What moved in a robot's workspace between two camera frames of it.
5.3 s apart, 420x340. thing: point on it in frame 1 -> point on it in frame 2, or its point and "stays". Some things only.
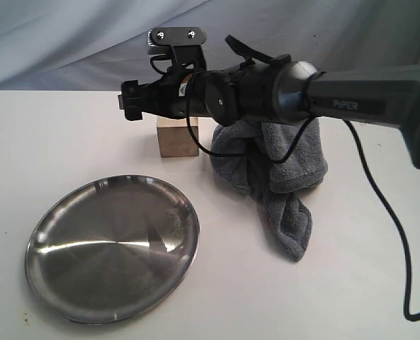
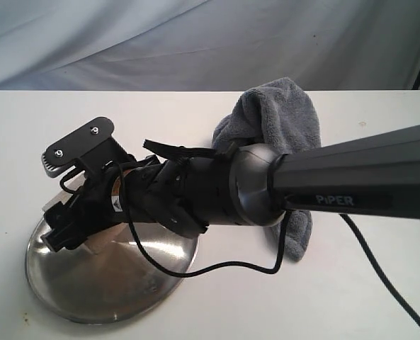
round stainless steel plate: x=110 y=250 stays
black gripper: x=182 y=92 -> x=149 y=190
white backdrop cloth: x=95 y=45 stays
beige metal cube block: x=176 y=137 -> x=95 y=244
